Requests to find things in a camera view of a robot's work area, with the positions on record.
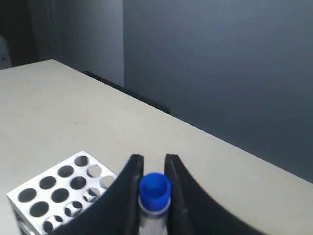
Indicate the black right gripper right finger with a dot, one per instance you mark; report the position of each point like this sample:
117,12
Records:
193,211

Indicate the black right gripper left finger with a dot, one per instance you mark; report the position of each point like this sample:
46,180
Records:
116,212

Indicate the blue-capped tube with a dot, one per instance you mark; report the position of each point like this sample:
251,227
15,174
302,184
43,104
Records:
154,202

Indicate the steel test tube rack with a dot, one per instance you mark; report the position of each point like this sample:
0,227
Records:
59,194

